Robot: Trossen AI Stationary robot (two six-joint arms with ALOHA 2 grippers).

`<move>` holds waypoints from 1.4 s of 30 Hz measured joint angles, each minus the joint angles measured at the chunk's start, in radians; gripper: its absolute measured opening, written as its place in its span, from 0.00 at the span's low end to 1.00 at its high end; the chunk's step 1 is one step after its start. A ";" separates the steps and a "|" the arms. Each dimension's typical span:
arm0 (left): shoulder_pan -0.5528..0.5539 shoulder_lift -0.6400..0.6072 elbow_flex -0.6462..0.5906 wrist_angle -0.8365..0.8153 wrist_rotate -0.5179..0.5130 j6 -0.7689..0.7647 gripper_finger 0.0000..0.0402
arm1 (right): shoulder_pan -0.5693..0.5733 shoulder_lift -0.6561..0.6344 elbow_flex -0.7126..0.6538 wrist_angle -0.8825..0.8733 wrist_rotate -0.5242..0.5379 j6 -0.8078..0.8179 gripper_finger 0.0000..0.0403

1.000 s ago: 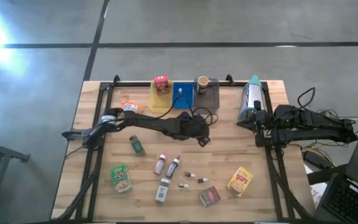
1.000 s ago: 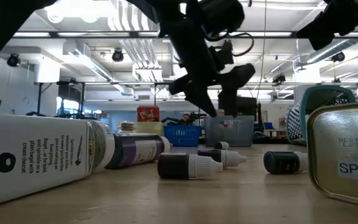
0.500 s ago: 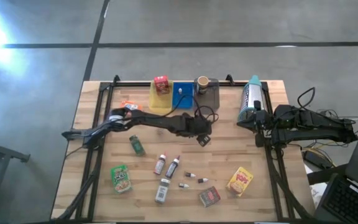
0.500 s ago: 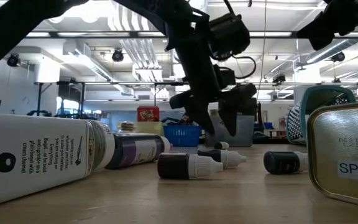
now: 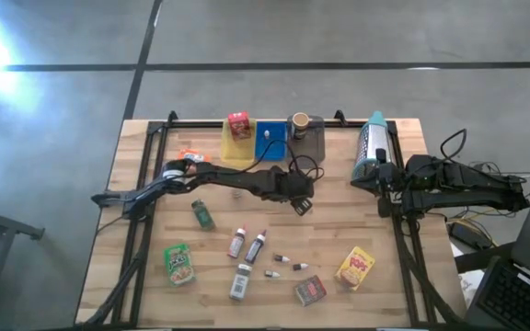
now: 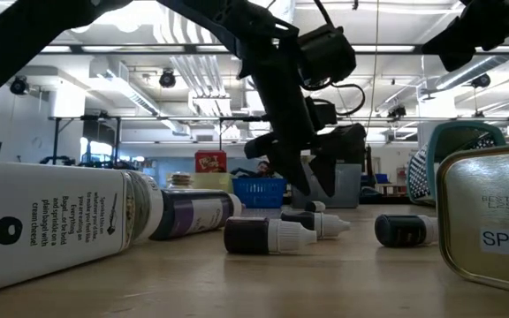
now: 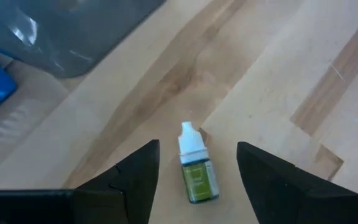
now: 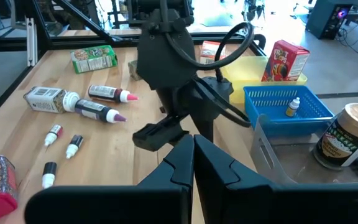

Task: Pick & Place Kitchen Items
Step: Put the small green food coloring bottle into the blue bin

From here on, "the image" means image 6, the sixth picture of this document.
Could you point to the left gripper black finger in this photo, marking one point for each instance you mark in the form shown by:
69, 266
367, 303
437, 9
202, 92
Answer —
330, 176
301, 174

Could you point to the small red cereal box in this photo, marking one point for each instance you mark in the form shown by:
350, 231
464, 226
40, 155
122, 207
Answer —
210, 161

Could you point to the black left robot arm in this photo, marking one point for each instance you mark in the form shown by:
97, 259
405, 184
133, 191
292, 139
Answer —
25, 35

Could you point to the grey translucent plastic bin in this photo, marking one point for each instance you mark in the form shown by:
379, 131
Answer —
347, 185

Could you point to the person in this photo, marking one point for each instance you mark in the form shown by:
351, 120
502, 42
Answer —
263, 168

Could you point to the blue plastic bin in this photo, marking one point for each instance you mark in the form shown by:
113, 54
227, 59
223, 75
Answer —
259, 194

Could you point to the small dark dropper bottle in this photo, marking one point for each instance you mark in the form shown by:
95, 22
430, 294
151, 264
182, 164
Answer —
325, 225
400, 230
254, 235

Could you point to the black hanging spotlight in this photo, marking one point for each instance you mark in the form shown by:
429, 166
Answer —
397, 111
167, 78
481, 81
18, 85

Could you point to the background work table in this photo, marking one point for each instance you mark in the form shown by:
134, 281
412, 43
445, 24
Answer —
391, 187

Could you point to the teal metal box grater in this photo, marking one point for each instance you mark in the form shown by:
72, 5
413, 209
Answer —
419, 176

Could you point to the yellow plastic bin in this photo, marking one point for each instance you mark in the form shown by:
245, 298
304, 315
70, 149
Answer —
212, 182

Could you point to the purple-capped food colouring bottle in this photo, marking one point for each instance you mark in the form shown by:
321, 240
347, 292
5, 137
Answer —
192, 214

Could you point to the gold spice tin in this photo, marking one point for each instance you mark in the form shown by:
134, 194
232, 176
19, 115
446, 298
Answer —
493, 212

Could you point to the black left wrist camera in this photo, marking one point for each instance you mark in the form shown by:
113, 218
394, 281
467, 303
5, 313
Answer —
327, 55

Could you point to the black overhead frame beam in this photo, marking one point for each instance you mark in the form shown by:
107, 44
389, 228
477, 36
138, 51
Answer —
148, 49

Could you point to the black background rig frame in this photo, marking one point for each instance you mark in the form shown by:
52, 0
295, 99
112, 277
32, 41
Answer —
82, 118

